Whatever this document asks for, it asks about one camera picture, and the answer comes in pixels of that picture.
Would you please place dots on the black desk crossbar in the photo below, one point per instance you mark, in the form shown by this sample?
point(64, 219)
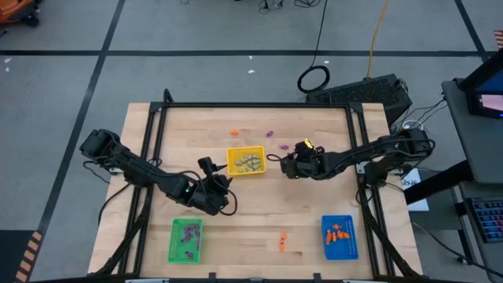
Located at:
point(436, 184)

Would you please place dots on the black computer case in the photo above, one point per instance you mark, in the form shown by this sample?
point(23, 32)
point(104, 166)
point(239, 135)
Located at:
point(361, 94)

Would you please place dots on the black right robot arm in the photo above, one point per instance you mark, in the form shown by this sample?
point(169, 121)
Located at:
point(361, 155)

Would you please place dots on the yellow plastic basket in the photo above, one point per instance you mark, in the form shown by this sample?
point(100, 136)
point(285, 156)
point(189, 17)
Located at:
point(232, 170)

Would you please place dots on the grey keyboard shelf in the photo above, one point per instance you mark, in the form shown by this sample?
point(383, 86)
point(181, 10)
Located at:
point(491, 259)

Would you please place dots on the backlit keyboard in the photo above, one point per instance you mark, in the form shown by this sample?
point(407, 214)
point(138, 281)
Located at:
point(489, 218)

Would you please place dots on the grey side desk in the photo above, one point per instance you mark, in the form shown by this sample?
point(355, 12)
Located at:
point(483, 149)

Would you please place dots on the blue plastic basket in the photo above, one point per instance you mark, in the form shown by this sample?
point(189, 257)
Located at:
point(346, 253)

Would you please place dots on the yellow tape tag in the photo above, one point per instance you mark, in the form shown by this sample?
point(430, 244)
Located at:
point(308, 143)

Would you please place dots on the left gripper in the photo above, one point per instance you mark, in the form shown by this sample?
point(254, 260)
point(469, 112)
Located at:
point(212, 194)

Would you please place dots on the purple block behind basket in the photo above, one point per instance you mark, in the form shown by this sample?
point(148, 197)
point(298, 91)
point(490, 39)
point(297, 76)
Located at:
point(284, 147)

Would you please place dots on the black computer monitor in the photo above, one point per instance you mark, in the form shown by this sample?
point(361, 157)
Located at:
point(483, 86)

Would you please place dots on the striped sign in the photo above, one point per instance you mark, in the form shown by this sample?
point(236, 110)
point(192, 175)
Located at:
point(499, 39)

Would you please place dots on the hazard striped floor mat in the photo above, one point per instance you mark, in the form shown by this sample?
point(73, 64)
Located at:
point(12, 255)

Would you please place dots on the green plastic basket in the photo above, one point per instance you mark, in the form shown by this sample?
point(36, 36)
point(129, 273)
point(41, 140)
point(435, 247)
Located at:
point(177, 253)

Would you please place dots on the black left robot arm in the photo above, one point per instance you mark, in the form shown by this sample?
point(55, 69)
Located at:
point(133, 169)

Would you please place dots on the white paper sheet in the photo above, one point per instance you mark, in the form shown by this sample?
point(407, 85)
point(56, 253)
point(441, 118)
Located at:
point(416, 204)

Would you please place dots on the orange wheeled machine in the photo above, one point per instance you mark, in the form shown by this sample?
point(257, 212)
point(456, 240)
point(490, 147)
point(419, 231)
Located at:
point(15, 9)

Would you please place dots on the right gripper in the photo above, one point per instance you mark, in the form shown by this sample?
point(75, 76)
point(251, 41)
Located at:
point(304, 163)

